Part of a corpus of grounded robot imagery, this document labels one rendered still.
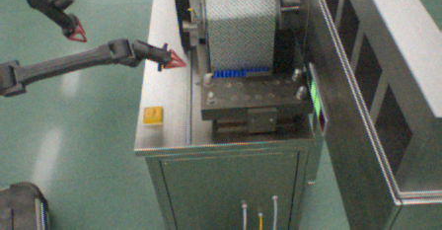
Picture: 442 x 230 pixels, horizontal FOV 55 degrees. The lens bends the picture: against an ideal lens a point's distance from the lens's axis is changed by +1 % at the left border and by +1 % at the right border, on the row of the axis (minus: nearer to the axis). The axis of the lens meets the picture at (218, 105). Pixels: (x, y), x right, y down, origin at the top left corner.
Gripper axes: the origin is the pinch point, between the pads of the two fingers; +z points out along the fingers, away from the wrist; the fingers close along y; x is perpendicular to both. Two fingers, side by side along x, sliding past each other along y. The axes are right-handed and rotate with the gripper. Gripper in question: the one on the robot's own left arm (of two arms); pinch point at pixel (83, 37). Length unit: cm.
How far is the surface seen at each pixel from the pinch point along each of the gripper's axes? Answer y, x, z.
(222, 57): -44, -44, 18
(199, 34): -34, -42, 10
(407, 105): -124, -71, -26
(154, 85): -26.4, -12.3, 22.6
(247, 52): -46, -52, 20
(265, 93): -61, -49, 28
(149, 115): -44.4, -8.0, 17.5
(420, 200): -133, -64, -11
